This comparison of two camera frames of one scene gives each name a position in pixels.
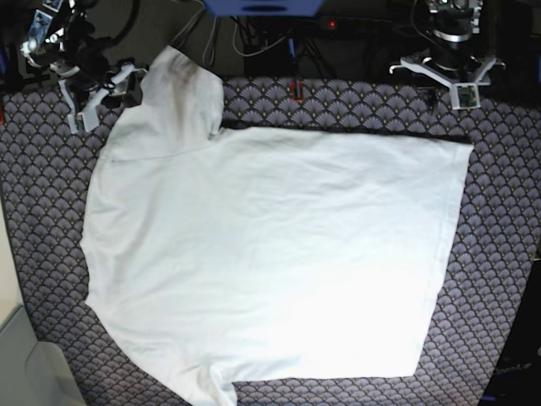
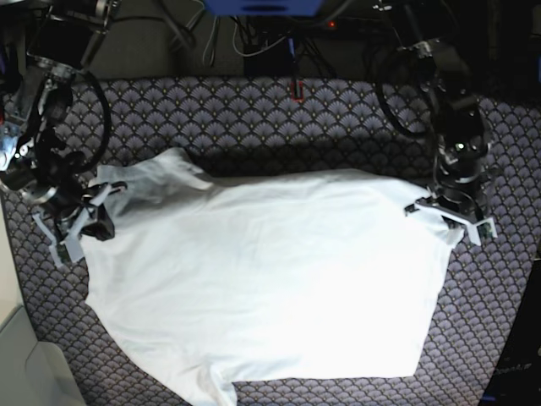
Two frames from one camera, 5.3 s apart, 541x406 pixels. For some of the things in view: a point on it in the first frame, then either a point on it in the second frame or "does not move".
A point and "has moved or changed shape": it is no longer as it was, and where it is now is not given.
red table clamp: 302,98 does not move
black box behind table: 271,53 does not move
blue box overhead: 265,8 does not move
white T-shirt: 246,255 has moved or changed shape
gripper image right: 448,62 → 459,171
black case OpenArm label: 516,378 does not move
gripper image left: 86,66 → 62,194
